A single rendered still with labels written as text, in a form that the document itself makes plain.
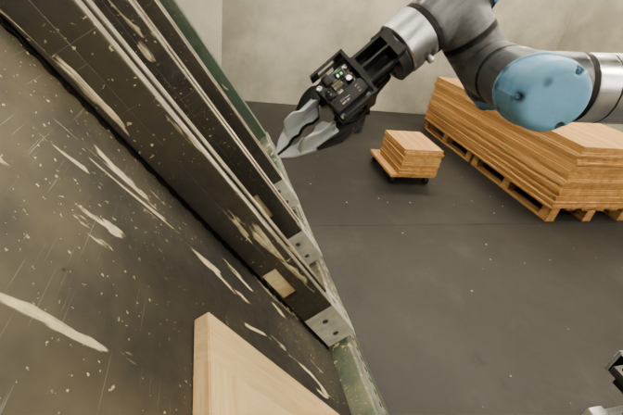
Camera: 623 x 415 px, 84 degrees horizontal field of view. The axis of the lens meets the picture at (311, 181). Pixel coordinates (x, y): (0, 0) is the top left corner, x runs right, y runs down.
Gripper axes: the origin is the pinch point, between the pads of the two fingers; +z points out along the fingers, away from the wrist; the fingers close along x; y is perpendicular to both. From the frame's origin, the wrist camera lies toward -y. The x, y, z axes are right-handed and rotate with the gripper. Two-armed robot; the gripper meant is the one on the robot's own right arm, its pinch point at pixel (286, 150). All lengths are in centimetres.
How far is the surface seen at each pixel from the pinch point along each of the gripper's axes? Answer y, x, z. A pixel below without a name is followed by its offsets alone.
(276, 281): -16.5, 14.1, 18.2
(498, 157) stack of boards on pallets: -360, 73, -156
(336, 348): -33, 35, 22
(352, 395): -25, 42, 23
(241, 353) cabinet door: 10.7, 17.1, 17.6
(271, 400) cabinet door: 9.8, 23.3, 18.6
